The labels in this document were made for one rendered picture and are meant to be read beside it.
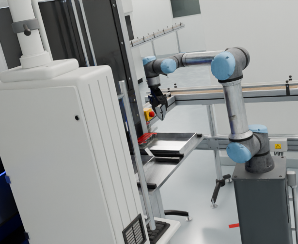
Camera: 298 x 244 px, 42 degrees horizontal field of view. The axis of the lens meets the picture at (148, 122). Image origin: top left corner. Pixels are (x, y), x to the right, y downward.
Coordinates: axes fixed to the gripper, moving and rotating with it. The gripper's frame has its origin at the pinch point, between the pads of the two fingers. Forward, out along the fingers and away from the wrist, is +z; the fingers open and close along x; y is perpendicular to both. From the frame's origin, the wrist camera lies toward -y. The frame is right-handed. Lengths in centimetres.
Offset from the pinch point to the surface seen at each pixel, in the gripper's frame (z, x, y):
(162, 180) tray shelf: 19.6, 16.7, -33.4
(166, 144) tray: 19.0, -2.1, 9.2
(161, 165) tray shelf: 19.4, 11.4, -17.1
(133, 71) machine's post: -24.5, 2.1, 33.6
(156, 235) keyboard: 26, 33, -66
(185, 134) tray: 17.1, -15.7, 9.7
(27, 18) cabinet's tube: -66, 58, -65
